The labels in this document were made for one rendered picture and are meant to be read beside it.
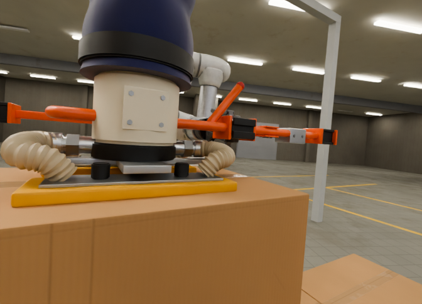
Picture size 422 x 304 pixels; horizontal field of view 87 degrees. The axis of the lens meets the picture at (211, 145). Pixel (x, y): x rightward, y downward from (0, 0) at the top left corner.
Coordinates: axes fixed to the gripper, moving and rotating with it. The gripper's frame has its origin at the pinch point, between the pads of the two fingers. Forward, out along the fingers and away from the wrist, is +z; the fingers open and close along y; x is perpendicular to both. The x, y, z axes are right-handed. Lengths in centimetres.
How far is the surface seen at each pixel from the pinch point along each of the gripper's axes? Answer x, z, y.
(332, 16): -276, -158, -195
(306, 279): -58, -15, 66
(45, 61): 187, -1109, -265
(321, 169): -287, -160, 37
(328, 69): -287, -164, -119
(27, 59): 250, -1132, -266
